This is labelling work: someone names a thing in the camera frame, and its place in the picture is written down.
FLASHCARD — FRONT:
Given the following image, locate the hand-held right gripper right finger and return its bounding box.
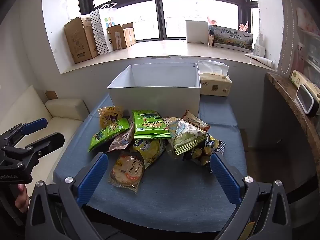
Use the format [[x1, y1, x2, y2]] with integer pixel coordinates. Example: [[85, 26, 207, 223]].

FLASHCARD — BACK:
[[211, 153, 293, 240]]

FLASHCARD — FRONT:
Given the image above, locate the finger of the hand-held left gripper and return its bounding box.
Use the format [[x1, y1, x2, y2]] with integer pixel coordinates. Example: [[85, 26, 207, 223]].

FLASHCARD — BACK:
[[0, 118, 48, 145], [25, 132, 65, 158]]

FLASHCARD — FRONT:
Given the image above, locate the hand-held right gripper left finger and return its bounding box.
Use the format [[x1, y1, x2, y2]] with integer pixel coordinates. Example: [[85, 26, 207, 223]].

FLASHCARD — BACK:
[[25, 152, 109, 240]]

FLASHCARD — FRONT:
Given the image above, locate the black chips packet blue logo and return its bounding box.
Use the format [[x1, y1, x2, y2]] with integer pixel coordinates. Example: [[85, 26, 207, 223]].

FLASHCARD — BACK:
[[182, 135, 227, 173]]

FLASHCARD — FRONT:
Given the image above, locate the clear round cracker packet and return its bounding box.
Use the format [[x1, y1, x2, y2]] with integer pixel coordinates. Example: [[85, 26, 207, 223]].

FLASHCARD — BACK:
[[108, 152, 145, 194]]

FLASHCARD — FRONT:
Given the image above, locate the green snack packet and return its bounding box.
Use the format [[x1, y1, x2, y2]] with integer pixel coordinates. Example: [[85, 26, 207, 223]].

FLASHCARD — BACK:
[[87, 118, 130, 153], [132, 110, 172, 140]]

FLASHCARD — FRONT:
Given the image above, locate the grey brown snack packet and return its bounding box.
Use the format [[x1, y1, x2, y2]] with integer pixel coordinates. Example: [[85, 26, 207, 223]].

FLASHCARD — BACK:
[[106, 122, 135, 153]]

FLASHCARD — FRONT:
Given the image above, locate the pale green chips packet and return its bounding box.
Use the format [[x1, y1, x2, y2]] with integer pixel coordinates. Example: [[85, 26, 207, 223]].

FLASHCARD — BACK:
[[162, 117, 208, 156]]

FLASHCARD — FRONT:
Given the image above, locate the yellow blue snack packet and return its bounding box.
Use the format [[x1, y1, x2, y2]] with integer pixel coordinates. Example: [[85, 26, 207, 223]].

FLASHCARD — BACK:
[[130, 138, 167, 169]]

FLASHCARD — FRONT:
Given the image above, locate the yellow cartoon snack packet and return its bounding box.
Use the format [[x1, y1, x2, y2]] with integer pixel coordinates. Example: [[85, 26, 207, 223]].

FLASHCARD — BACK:
[[97, 106, 124, 129]]

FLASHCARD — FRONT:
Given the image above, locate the beige brown-edged cake packet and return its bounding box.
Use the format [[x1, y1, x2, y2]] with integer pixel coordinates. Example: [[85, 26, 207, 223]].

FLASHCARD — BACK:
[[181, 109, 211, 132]]

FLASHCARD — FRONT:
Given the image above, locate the white cardboard box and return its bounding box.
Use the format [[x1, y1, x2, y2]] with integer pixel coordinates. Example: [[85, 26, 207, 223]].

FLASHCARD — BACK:
[[107, 62, 202, 119]]

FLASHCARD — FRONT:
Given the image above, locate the person's left hand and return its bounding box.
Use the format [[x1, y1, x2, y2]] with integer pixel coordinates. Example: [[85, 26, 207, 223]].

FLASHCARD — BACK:
[[14, 184, 28, 213]]

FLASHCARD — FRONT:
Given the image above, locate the white sofa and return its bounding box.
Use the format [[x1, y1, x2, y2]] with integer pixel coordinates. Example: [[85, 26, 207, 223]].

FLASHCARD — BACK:
[[0, 85, 89, 180]]

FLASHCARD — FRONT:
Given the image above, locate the blue fabric table cover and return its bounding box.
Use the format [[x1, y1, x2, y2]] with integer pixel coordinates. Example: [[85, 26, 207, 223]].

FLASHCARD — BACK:
[[52, 94, 248, 233]]

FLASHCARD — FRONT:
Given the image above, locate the beige tissue pack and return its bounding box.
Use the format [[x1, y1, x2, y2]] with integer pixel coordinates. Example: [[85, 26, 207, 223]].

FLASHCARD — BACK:
[[197, 59, 232, 97]]

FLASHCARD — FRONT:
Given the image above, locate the tall brown cardboard box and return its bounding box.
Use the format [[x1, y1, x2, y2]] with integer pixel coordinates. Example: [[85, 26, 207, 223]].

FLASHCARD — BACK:
[[64, 15, 99, 64]]

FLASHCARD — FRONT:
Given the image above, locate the brown stone counter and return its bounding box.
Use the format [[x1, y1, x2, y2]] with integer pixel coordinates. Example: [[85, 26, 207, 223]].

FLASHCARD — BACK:
[[266, 72, 320, 170]]

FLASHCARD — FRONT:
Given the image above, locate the white black lidded container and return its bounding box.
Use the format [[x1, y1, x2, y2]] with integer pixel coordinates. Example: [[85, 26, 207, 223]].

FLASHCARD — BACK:
[[296, 84, 320, 117]]

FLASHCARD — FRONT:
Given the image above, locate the dotted white paper bag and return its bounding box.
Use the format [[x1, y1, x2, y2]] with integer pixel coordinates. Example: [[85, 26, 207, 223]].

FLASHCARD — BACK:
[[90, 2, 118, 55]]

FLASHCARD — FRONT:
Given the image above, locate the small open cardboard box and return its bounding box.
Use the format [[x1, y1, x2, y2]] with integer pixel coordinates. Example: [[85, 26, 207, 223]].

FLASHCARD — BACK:
[[107, 22, 137, 51]]

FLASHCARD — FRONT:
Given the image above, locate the white paper roll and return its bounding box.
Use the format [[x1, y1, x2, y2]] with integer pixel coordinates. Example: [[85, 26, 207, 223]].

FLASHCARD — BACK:
[[245, 54, 274, 68]]

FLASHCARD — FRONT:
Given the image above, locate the green white tissue pack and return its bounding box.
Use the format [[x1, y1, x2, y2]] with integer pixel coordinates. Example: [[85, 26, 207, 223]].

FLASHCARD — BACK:
[[289, 69, 313, 88]]

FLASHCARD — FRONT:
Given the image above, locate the small white container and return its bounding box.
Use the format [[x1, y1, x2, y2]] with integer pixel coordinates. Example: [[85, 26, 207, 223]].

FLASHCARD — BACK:
[[253, 33, 266, 58]]

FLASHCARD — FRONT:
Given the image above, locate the landscape printed long box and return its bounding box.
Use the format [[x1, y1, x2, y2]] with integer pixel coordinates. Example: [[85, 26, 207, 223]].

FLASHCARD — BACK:
[[208, 25, 253, 53]]

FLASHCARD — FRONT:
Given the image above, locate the plain white box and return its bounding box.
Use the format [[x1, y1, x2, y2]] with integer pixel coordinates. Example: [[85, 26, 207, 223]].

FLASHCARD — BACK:
[[185, 20, 209, 44]]

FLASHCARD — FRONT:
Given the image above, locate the translucent plastic drawer unit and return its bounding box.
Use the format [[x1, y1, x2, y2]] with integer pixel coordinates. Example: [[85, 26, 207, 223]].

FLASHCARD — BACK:
[[296, 7, 320, 85]]

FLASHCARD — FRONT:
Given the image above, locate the white bead cord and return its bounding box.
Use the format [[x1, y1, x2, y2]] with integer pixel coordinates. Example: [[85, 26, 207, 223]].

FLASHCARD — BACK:
[[280, 0, 295, 74]]

